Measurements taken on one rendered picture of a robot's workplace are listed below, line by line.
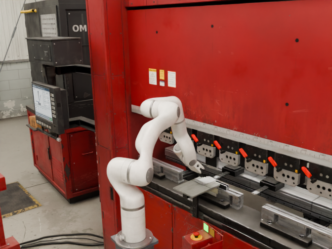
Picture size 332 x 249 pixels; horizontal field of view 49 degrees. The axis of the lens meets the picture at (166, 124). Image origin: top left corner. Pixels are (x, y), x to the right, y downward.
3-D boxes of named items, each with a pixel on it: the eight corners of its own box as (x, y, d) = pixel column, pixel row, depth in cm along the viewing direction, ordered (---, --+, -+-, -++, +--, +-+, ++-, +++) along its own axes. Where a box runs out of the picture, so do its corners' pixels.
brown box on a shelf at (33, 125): (25, 125, 403) (24, 114, 399) (49, 121, 417) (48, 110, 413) (33, 131, 379) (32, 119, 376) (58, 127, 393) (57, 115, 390)
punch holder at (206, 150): (196, 153, 252) (196, 130, 247) (205, 150, 257) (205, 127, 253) (213, 159, 241) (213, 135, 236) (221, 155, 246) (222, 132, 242)
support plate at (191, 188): (173, 188, 241) (173, 187, 241) (200, 177, 258) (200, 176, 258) (192, 197, 228) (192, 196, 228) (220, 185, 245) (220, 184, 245)
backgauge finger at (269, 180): (245, 193, 234) (245, 186, 233) (269, 181, 251) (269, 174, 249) (261, 199, 226) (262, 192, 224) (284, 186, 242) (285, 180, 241)
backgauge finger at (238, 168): (207, 178, 258) (207, 171, 257) (231, 168, 274) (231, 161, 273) (221, 183, 249) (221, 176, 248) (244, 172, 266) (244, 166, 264)
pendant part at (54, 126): (35, 123, 310) (30, 81, 300) (49, 121, 317) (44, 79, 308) (58, 135, 277) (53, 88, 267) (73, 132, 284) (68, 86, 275)
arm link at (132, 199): (136, 213, 172) (134, 166, 166) (104, 205, 181) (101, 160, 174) (149, 202, 183) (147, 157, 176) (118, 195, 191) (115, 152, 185)
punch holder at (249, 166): (244, 169, 223) (245, 144, 218) (252, 166, 228) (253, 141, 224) (265, 177, 212) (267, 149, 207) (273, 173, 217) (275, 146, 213)
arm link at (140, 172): (121, 186, 179) (150, 193, 172) (111, 174, 170) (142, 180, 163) (159, 109, 205) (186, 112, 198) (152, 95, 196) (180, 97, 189)
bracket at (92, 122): (58, 128, 332) (57, 120, 330) (82, 122, 347) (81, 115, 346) (80, 137, 303) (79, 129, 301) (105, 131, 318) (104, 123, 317)
